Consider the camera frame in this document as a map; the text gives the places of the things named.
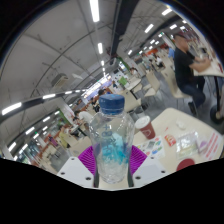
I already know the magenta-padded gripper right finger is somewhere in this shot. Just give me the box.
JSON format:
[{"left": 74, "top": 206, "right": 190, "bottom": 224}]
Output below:
[{"left": 126, "top": 144, "right": 177, "bottom": 188}]

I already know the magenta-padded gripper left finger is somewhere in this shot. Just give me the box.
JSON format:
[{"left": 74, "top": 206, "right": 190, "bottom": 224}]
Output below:
[{"left": 57, "top": 144, "right": 100, "bottom": 189}]

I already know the clear blue-capped water bottle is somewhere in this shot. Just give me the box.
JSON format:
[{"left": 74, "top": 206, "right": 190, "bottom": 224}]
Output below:
[{"left": 88, "top": 93, "right": 136, "bottom": 185}]

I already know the printed sticker sheet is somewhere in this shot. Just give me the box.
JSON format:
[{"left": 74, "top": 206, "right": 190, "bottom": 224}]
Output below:
[{"left": 134, "top": 135, "right": 167, "bottom": 160}]

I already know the flat round red coaster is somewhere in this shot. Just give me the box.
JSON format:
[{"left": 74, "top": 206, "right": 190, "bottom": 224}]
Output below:
[{"left": 175, "top": 157, "right": 196, "bottom": 173}]

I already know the small red sauce packet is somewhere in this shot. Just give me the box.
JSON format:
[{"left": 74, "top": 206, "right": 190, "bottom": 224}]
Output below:
[{"left": 164, "top": 133, "right": 177, "bottom": 148}]

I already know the person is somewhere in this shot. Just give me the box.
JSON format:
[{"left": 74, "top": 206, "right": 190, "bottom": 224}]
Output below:
[
  {"left": 58, "top": 125, "right": 72, "bottom": 149},
  {"left": 173, "top": 32, "right": 213, "bottom": 116},
  {"left": 167, "top": 46, "right": 176, "bottom": 59},
  {"left": 73, "top": 110, "right": 94, "bottom": 126}
]

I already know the red paper cup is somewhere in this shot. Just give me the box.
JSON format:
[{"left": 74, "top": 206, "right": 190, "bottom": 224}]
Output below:
[{"left": 134, "top": 115, "right": 157, "bottom": 140}]

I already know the clear plastic wrapper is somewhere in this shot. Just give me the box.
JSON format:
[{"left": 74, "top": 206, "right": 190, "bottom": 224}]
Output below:
[{"left": 175, "top": 130, "right": 201, "bottom": 158}]

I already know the small white plastic packet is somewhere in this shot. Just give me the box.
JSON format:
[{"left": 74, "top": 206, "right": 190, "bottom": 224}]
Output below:
[{"left": 175, "top": 119, "right": 188, "bottom": 130}]

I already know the white paper with red print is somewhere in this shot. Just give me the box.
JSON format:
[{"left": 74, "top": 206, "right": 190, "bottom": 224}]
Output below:
[{"left": 203, "top": 132, "right": 224, "bottom": 161}]

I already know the beige chairs group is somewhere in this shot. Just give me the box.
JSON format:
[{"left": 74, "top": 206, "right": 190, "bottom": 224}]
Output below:
[{"left": 126, "top": 71, "right": 193, "bottom": 111}]

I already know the ceiling air conditioner unit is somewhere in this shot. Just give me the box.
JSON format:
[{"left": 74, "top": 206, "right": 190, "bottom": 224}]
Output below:
[{"left": 51, "top": 73, "right": 70, "bottom": 88}]

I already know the neighbouring beige table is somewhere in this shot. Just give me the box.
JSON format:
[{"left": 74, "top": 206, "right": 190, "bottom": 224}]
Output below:
[{"left": 193, "top": 49, "right": 224, "bottom": 124}]

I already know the ceiling lights group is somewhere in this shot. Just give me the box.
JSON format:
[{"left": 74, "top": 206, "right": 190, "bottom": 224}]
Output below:
[{"left": 1, "top": 0, "right": 188, "bottom": 158}]

